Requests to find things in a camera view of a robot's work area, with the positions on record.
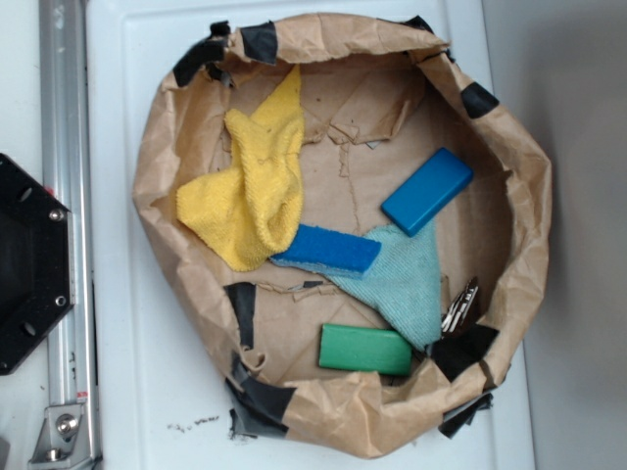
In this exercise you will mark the blue rectangular block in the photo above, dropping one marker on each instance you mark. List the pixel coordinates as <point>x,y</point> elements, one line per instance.
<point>427,191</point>

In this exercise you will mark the green rectangular block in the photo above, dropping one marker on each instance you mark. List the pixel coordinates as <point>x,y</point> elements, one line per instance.
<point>353,348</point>

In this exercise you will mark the blue sponge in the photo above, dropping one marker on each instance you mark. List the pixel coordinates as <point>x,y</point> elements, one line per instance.
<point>329,252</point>

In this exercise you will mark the brown paper bag bin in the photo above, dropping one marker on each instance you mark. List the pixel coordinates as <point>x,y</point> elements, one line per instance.
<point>379,99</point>

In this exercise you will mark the yellow terry cloth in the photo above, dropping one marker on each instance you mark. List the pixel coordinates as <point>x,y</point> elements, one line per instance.
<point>251,210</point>

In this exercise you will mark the light teal cloth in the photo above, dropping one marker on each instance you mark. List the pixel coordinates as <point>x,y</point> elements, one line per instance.
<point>403,284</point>

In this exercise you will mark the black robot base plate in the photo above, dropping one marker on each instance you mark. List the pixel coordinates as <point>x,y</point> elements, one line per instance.
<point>35,264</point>

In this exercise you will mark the aluminium extrusion rail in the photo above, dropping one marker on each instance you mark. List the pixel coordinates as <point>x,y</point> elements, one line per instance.
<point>72,356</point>

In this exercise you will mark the metal corner bracket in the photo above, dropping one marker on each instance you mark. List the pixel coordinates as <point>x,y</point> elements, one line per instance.
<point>63,442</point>

